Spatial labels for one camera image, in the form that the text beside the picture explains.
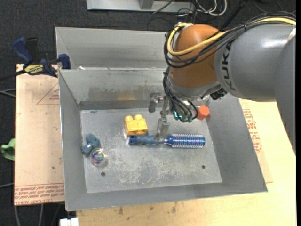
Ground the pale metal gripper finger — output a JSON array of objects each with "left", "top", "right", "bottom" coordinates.
[
  {"left": 154, "top": 118, "right": 163, "bottom": 141},
  {"left": 161, "top": 121, "right": 171, "bottom": 137}
]

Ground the yellow toy brick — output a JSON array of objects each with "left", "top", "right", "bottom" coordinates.
[{"left": 124, "top": 113, "right": 149, "bottom": 137}]

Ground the blue hairbrush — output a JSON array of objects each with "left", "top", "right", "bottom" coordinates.
[{"left": 128, "top": 132, "right": 206, "bottom": 150}]

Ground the orange hexagonal block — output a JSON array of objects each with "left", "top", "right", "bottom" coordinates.
[{"left": 196, "top": 105, "right": 211, "bottom": 121}]

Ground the grey metal bin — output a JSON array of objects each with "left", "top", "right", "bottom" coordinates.
[{"left": 55, "top": 26, "right": 268, "bottom": 211}]

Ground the clear iridescent ball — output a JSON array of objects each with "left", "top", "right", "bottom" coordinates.
[{"left": 89, "top": 147, "right": 109, "bottom": 166}]

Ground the teal toy figure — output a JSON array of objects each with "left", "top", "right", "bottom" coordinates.
[{"left": 81, "top": 133, "right": 101, "bottom": 155}]

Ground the brown cardboard board red print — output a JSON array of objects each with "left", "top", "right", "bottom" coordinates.
[{"left": 14, "top": 64, "right": 275, "bottom": 207}]

